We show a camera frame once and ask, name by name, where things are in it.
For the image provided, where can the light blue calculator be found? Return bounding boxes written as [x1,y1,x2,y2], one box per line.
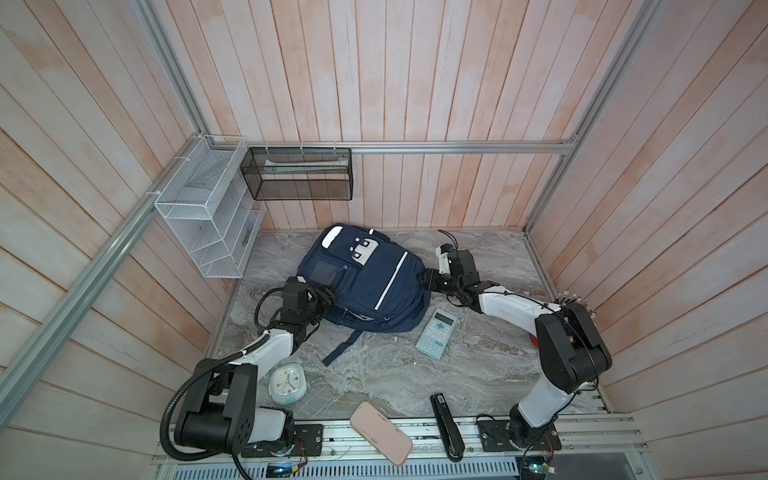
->
[415,308,459,360]

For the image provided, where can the navy blue backpack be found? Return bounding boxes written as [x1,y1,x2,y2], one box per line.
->
[297,223,431,366]

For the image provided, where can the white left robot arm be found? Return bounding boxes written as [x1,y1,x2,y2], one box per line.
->
[159,276,335,461]

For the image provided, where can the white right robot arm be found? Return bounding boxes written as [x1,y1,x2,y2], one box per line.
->
[423,244,612,434]

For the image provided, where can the mint green alarm clock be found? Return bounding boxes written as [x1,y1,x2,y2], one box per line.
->
[269,363,308,405]

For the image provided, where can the red pencil holder with pencils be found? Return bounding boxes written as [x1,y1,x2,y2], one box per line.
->
[552,291,598,320]

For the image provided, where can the black stapler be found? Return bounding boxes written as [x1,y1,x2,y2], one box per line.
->
[430,393,465,463]

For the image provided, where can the pink pencil case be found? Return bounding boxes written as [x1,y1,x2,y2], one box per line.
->
[350,402,413,467]

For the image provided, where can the black mesh wall basket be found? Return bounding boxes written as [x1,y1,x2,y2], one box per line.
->
[240,147,354,201]

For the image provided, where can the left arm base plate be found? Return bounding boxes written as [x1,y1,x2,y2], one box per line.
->
[252,423,324,458]

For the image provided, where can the white wire mesh shelf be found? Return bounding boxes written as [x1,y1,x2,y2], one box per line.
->
[155,135,264,279]

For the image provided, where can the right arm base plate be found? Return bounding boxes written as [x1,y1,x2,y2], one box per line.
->
[475,416,562,452]

